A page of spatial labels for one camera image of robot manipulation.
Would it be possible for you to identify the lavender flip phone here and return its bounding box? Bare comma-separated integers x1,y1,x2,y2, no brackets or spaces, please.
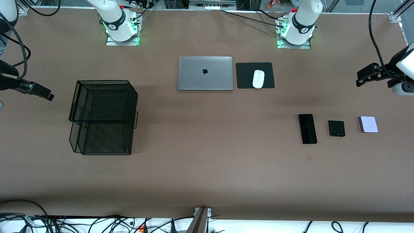
358,116,379,134

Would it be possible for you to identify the black flip phone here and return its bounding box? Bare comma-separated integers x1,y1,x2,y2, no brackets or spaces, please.
328,120,346,138

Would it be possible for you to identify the long black smartphone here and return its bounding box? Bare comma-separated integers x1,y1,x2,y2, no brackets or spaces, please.
298,114,318,145

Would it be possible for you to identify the black mesh two-tier tray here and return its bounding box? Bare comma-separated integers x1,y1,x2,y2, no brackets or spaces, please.
69,80,139,156

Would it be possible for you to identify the white computer mouse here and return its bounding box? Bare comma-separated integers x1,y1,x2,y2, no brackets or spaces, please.
252,70,265,89

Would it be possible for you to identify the black mouse pad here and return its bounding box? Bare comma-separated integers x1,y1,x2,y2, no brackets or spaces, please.
235,62,276,89

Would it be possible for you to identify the grey closed laptop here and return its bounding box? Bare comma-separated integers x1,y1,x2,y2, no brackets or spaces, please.
177,56,234,91

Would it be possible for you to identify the grey socket strip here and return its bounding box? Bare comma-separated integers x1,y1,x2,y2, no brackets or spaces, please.
189,0,236,10

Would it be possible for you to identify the aluminium frame profile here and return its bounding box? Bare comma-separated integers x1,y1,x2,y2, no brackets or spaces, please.
390,0,414,23
17,0,30,16

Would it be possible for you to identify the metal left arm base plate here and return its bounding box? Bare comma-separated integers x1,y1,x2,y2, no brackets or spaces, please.
277,36,311,50

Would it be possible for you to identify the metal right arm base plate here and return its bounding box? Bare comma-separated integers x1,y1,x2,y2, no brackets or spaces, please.
106,32,140,46

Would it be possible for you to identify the thick black cable arc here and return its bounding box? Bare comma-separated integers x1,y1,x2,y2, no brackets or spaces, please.
0,199,49,217

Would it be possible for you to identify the black cable across table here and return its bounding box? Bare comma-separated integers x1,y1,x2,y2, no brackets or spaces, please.
221,10,285,28

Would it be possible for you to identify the grey metal camera mount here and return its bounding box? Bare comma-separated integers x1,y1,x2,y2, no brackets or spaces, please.
186,207,212,233

